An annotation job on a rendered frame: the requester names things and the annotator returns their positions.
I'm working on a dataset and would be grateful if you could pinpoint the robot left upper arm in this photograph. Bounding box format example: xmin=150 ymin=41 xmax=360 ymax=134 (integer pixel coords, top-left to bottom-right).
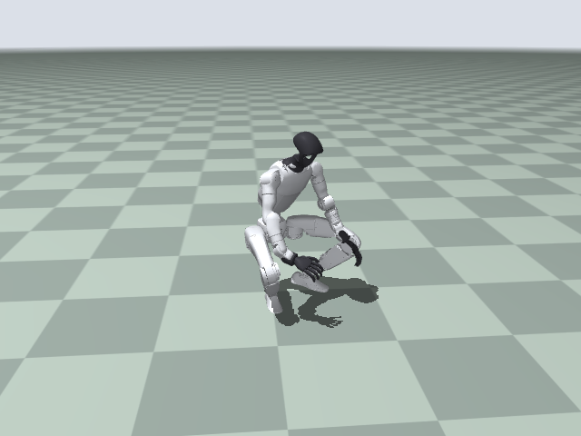
xmin=310 ymin=162 xmax=334 ymax=211

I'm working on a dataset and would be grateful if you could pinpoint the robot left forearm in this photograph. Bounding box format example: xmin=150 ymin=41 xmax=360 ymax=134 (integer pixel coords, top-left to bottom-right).
xmin=324 ymin=198 xmax=348 ymax=242

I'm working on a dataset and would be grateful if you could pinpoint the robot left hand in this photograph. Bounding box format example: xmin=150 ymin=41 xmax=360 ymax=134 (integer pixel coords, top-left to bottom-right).
xmin=339 ymin=231 xmax=362 ymax=267

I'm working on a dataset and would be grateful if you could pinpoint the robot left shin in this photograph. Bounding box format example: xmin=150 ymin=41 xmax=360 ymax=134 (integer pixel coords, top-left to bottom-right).
xmin=301 ymin=242 xmax=356 ymax=279

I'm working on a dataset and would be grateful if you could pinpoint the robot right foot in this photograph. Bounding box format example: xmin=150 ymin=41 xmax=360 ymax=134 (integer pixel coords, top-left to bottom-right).
xmin=265 ymin=293 xmax=282 ymax=313

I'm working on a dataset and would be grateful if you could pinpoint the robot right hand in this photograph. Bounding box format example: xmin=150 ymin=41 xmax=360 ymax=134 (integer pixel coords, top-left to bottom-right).
xmin=281 ymin=253 xmax=323 ymax=282

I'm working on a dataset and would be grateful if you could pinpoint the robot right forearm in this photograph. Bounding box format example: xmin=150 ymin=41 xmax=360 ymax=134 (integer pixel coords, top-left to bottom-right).
xmin=266 ymin=213 xmax=294 ymax=264

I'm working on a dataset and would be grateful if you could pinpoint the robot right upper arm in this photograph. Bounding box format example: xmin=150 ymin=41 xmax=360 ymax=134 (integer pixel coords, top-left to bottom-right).
xmin=260 ymin=168 xmax=281 ymax=225

